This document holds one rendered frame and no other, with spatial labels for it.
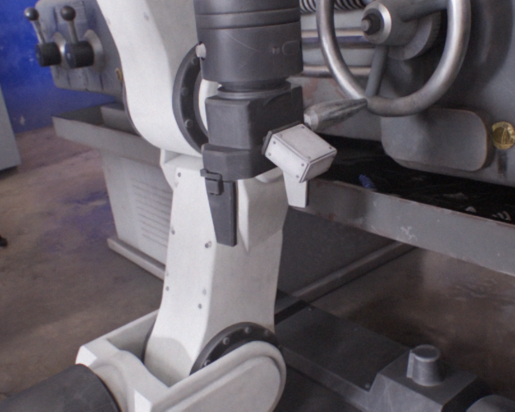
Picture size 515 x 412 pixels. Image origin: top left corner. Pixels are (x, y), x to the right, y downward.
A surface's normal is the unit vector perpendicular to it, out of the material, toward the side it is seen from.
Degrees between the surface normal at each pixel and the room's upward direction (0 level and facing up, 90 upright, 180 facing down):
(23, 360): 0
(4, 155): 90
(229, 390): 90
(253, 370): 90
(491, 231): 90
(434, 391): 0
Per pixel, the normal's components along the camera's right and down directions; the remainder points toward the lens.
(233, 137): -0.61, 0.30
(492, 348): -0.13, -0.94
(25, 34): 0.61, 0.18
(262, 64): 0.21, 0.30
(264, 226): 0.70, 0.51
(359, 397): -0.62, -0.45
